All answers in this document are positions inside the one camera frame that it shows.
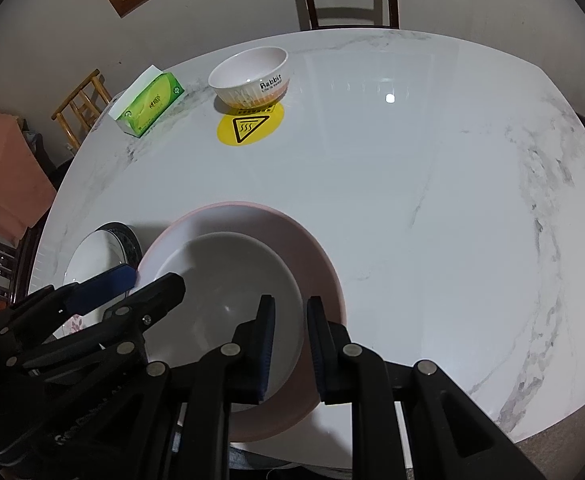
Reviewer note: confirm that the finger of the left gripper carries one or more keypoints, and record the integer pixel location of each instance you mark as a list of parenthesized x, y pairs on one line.
[(131, 317), (104, 287)]

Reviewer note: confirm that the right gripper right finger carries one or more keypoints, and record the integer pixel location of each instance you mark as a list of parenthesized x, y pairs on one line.
[(331, 369)]

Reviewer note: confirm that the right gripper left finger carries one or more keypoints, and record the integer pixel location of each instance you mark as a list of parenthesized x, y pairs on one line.
[(255, 339)]

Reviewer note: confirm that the white bowl blue base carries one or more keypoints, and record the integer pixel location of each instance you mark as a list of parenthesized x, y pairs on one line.
[(225, 275)]

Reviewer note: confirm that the white plate pink flowers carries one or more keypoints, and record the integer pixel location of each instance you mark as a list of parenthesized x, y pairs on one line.
[(97, 253)]

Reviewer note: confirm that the white bowl orange base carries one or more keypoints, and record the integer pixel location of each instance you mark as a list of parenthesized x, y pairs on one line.
[(252, 78)]

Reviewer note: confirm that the large blue floral plate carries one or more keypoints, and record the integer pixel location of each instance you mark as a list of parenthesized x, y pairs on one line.
[(128, 240)]

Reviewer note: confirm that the dark wooden bench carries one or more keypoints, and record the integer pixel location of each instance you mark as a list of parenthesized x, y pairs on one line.
[(16, 267)]

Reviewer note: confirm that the pink cloth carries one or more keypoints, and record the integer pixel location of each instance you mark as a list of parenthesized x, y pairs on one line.
[(26, 193)]

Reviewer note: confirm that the bamboo chair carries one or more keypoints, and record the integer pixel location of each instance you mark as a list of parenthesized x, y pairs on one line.
[(78, 113)]

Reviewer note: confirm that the yellow hot warning sticker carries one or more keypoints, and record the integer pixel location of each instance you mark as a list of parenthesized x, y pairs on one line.
[(244, 127)]

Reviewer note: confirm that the green tissue box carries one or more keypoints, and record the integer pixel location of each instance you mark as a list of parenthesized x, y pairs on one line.
[(150, 95)]

